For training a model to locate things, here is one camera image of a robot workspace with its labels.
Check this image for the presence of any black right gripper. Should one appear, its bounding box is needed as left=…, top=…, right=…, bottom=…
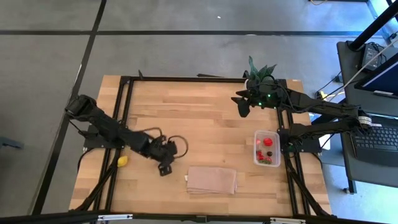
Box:
left=231, top=82, right=282, bottom=118

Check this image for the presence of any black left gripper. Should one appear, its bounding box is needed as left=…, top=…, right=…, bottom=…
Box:
left=146, top=136, right=178, bottom=177

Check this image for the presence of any clear plastic tupperware container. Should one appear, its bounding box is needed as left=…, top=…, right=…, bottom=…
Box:
left=253, top=129, right=282, bottom=168

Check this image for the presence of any snake plant in white pot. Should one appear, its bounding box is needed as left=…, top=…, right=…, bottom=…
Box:
left=244, top=55, right=278, bottom=91

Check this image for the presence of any folded beige cloth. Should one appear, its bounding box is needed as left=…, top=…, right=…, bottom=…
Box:
left=185, top=166, right=239, bottom=195

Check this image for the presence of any dark grey cart shelf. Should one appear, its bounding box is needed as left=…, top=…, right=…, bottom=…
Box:
left=336, top=40, right=398, bottom=118
left=337, top=111, right=398, bottom=189

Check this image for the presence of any black power adapter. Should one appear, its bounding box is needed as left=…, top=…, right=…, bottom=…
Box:
left=361, top=43, right=386, bottom=72

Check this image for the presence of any black computer monitor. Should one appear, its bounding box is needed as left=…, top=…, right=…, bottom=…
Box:
left=354, top=52, right=398, bottom=100

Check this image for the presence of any black laptop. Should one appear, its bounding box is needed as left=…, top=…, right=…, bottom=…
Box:
left=347, top=121, right=398, bottom=167

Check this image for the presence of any grey furniture foot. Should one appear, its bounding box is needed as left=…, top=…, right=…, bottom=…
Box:
left=0, top=136, right=25, bottom=151

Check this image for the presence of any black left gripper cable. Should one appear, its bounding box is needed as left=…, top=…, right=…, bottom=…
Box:
left=141, top=126, right=190, bottom=159

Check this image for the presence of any silver beam bracket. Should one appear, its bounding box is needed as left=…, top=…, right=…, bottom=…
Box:
left=269, top=217, right=307, bottom=224
left=96, top=213, right=134, bottom=222

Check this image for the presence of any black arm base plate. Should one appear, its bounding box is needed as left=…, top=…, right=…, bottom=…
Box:
left=83, top=134, right=128, bottom=149
left=279, top=129, right=323, bottom=154

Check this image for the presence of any white cable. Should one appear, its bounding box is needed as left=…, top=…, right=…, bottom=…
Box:
left=321, top=37, right=398, bottom=116

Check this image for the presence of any black frame crossbeam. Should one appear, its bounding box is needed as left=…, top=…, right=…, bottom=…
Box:
left=0, top=210, right=398, bottom=224

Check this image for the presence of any black diagonal frame pole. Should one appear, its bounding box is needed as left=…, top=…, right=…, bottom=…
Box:
left=348, top=0, right=398, bottom=51

